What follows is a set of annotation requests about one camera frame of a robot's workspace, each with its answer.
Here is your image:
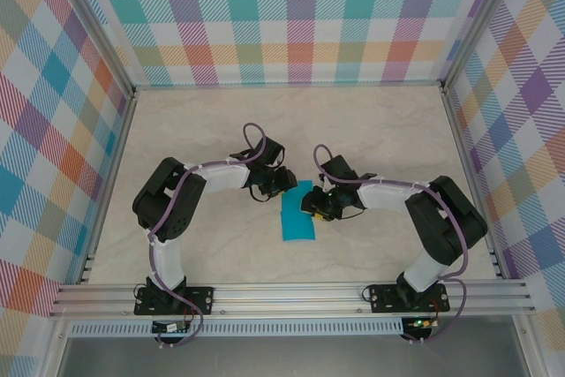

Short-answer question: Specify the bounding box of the blue square paper sheet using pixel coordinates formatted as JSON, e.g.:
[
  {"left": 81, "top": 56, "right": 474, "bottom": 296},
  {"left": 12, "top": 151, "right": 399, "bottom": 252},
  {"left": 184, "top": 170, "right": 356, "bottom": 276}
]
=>
[{"left": 280, "top": 178, "right": 319, "bottom": 243}]

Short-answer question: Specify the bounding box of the right small circuit board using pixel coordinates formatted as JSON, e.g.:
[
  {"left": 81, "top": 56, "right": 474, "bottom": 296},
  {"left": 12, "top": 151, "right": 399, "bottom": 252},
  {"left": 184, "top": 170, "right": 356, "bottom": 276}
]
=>
[{"left": 406, "top": 317, "right": 441, "bottom": 330}]

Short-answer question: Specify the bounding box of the small circuit board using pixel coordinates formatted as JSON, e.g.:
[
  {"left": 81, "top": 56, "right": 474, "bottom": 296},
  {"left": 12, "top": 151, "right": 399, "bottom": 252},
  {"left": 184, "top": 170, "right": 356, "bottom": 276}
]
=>
[
  {"left": 151, "top": 320, "right": 192, "bottom": 335},
  {"left": 406, "top": 317, "right": 441, "bottom": 330}
]

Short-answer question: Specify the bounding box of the grey metal plate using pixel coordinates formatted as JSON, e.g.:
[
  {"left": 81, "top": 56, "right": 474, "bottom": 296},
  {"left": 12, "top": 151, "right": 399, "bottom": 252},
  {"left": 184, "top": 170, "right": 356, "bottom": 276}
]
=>
[{"left": 56, "top": 336, "right": 533, "bottom": 377}]

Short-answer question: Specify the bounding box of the left small circuit board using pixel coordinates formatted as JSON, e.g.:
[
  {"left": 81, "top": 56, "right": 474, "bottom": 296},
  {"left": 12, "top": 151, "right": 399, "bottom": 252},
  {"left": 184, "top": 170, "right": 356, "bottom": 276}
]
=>
[{"left": 151, "top": 320, "right": 192, "bottom": 335}]

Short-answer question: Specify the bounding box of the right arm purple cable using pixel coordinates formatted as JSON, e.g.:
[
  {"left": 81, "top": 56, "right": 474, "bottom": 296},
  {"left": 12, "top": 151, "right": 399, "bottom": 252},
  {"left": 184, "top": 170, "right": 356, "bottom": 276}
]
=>
[{"left": 313, "top": 144, "right": 469, "bottom": 346}]

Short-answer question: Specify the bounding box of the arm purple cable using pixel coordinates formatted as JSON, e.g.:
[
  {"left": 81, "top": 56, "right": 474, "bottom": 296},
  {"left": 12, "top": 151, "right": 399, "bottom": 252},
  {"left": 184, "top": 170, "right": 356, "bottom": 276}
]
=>
[
  {"left": 313, "top": 144, "right": 469, "bottom": 346},
  {"left": 147, "top": 123, "right": 268, "bottom": 349}
]

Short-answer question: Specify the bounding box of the long aluminium mounting rail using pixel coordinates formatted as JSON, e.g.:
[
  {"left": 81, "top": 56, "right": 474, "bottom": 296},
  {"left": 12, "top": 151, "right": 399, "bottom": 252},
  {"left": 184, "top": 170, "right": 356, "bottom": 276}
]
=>
[{"left": 47, "top": 280, "right": 538, "bottom": 319}]

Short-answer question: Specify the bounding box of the aluminium table edge rail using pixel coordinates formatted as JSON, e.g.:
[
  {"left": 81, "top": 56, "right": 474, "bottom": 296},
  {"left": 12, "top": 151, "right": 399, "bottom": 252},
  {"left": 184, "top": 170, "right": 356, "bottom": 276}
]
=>
[
  {"left": 441, "top": 87, "right": 509, "bottom": 280},
  {"left": 78, "top": 92, "right": 139, "bottom": 285},
  {"left": 132, "top": 79, "right": 447, "bottom": 92}
]

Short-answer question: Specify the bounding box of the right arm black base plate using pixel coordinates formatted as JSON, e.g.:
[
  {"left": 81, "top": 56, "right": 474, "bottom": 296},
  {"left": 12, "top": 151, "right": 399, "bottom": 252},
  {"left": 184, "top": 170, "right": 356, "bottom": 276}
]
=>
[{"left": 368, "top": 283, "right": 451, "bottom": 314}]

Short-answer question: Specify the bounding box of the slotted grey cable duct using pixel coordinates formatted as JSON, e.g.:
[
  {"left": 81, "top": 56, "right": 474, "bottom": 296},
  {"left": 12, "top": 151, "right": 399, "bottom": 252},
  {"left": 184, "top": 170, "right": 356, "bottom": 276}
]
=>
[{"left": 69, "top": 317, "right": 405, "bottom": 337}]

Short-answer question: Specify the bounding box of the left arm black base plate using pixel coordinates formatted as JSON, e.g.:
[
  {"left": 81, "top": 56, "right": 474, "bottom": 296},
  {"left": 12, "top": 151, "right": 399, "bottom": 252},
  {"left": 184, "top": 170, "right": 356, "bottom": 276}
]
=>
[{"left": 133, "top": 285, "right": 215, "bottom": 317}]

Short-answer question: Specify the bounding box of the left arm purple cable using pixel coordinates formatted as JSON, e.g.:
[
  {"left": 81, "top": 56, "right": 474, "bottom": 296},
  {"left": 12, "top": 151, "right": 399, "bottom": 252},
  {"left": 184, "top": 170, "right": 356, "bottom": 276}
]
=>
[{"left": 147, "top": 123, "right": 268, "bottom": 349}]

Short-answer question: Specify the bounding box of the aluminium frame post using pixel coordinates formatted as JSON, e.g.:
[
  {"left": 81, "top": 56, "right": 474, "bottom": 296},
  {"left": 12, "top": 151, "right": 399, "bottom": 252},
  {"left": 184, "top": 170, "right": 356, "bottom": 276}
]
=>
[
  {"left": 440, "top": 0, "right": 531, "bottom": 94},
  {"left": 46, "top": 0, "right": 137, "bottom": 98}
]

